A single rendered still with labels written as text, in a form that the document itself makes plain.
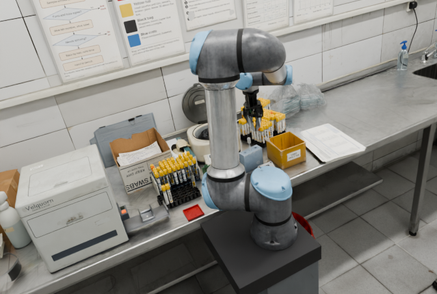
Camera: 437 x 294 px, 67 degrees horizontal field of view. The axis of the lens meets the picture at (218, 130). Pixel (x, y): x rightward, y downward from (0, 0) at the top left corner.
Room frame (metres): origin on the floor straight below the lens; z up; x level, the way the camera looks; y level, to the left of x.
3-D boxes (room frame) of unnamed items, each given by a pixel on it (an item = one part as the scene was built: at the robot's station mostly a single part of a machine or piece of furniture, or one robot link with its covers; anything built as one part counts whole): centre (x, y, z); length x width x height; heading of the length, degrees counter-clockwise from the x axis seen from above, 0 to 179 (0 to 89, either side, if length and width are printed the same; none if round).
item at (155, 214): (1.01, 0.35, 0.92); 0.21 x 0.07 x 0.05; 111
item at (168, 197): (1.15, 0.21, 0.93); 0.17 x 0.09 x 0.11; 111
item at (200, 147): (1.48, 0.03, 0.94); 0.30 x 0.24 x 0.12; 12
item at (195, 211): (1.04, 0.15, 0.88); 0.07 x 0.07 x 0.01; 21
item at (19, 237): (1.02, 0.84, 1.00); 0.09 x 0.08 x 0.24; 21
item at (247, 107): (1.32, -0.16, 1.18); 0.09 x 0.08 x 0.12; 179
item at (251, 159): (1.28, -0.13, 0.92); 0.10 x 0.07 x 0.10; 117
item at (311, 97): (1.87, -0.58, 0.94); 0.20 x 0.17 x 0.14; 92
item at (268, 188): (0.80, -0.12, 1.11); 0.13 x 0.12 x 0.14; 73
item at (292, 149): (1.31, -0.29, 0.93); 0.13 x 0.13 x 0.10; 18
